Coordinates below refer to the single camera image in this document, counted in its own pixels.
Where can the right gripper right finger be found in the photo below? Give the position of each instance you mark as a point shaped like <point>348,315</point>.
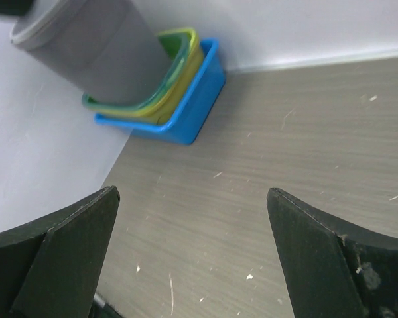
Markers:
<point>332,267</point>

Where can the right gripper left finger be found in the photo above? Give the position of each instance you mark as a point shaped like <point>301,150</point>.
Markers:
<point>50,267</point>

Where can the grey mesh waste basket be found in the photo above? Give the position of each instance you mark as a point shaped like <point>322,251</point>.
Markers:
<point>129,75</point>

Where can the light grey round bucket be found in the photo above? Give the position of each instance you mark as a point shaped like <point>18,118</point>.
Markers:
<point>75,33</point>

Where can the blue plastic tub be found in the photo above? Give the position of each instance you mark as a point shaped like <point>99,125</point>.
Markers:
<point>188,118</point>

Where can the yellow-green plastic tub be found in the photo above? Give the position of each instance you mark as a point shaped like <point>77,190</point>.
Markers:
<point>159,112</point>

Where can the green plastic tub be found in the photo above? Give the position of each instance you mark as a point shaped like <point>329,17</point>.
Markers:
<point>177,46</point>

